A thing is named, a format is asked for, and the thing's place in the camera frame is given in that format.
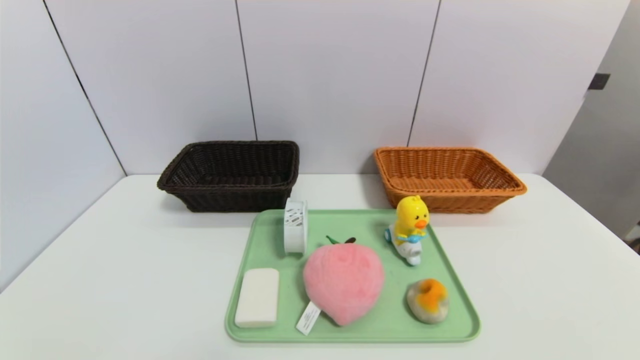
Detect white round plastic container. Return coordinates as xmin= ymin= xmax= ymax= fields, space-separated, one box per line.
xmin=283 ymin=198 xmax=308 ymax=255

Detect light green plastic tray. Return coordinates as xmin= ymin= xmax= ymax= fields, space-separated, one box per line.
xmin=225 ymin=209 xmax=482 ymax=344

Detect dark brown wicker basket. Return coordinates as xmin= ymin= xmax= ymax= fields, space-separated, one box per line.
xmin=157 ymin=140 xmax=300 ymax=213

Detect fried egg toy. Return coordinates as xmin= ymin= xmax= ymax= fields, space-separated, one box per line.
xmin=406 ymin=278 xmax=450 ymax=325

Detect pink plush peach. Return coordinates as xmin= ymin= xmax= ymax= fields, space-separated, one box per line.
xmin=296 ymin=236 xmax=386 ymax=336

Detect white soap bar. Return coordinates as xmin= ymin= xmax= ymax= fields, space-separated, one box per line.
xmin=234 ymin=268 xmax=280 ymax=329

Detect yellow duck scooter toy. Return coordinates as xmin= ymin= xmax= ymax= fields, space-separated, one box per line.
xmin=384 ymin=195 xmax=431 ymax=266

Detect orange wicker basket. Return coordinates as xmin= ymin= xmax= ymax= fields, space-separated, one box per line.
xmin=374 ymin=146 xmax=528 ymax=214

